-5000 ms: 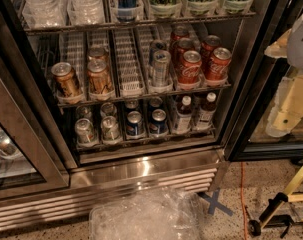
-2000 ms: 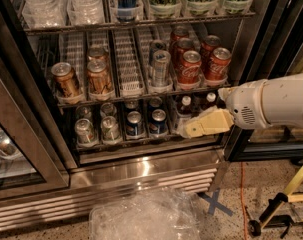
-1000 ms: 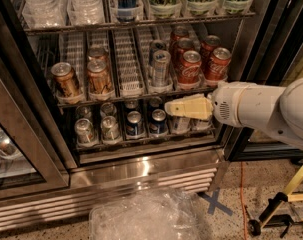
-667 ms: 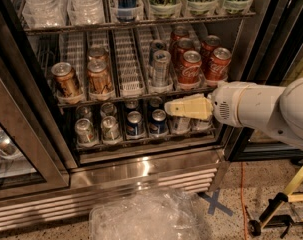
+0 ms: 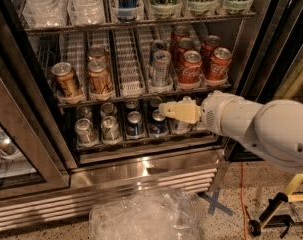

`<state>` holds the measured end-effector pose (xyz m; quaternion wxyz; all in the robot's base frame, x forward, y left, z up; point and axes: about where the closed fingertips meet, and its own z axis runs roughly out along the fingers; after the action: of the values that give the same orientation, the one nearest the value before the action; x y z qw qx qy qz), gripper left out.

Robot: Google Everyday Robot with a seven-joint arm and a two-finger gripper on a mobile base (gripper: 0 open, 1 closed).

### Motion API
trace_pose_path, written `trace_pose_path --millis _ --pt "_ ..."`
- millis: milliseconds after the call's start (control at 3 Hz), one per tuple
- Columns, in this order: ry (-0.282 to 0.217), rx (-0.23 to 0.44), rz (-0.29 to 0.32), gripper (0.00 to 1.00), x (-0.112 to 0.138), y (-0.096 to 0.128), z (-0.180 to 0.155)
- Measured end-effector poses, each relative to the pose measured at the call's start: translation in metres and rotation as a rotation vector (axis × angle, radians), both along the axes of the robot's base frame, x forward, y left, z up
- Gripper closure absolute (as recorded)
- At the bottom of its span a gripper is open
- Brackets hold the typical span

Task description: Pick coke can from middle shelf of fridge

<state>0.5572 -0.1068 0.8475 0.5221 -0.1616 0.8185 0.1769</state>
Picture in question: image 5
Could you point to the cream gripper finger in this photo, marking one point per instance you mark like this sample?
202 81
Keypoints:
186 111

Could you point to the red coke can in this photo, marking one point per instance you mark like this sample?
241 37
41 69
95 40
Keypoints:
189 68
178 33
210 43
218 64
180 47

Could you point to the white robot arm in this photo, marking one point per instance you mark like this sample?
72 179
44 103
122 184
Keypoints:
272 131

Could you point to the front right pepsi can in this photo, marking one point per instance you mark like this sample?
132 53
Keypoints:
157 124

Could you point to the pepsi can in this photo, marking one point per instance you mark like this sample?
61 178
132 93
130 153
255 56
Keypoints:
134 125
157 124

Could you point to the front silver blue can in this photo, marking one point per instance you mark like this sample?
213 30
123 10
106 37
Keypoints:
161 63

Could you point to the silver blue can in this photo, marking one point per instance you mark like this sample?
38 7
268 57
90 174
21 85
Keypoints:
156 45
161 63

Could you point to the front left pepsi can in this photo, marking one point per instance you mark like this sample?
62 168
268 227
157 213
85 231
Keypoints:
134 125

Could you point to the rear silver blue can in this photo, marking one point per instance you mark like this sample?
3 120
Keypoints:
156 45

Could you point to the front gold brown can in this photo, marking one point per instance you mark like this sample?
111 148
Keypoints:
99 77

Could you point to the gold brown can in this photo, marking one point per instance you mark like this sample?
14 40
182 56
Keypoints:
67 79
98 53
99 77

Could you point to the rear left silver can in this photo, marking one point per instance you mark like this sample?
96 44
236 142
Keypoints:
84 112

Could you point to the front left silver can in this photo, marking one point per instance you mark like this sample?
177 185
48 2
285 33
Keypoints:
85 131

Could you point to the rear gold brown can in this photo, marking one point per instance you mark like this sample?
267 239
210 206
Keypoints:
98 53

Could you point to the left gold brown can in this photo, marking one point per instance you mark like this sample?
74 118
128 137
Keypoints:
67 79

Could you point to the red bull can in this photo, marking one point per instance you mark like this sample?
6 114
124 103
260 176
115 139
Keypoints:
126 10

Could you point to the steel glass fridge door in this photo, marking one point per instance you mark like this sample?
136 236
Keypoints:
41 165

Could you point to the blue tape cross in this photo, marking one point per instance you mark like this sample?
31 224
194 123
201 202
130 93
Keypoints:
214 203

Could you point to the clear plastic bin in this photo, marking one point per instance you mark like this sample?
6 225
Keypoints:
166 214

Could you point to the yellow black wheeled stand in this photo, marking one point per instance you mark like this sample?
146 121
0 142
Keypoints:
269 218

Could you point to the right clear water bottle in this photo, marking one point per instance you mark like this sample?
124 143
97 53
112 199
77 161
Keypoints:
86 12

